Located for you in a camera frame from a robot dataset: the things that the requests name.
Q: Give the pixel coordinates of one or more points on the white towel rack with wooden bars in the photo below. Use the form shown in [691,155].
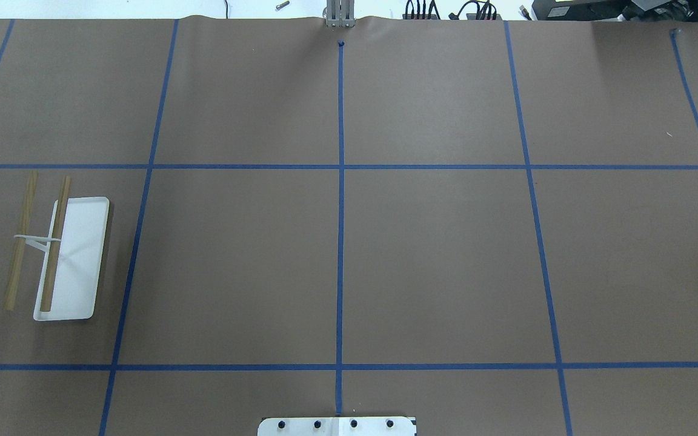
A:
[72,254]

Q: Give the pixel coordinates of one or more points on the white mounting plate with bolts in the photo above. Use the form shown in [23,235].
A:
[366,425]

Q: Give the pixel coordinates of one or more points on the black equipment box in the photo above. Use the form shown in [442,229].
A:
[641,11]

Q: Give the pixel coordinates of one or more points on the grey metal bracket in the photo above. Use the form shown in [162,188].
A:
[340,14]

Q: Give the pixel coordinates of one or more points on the black power strip with cables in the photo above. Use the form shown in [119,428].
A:
[448,10]

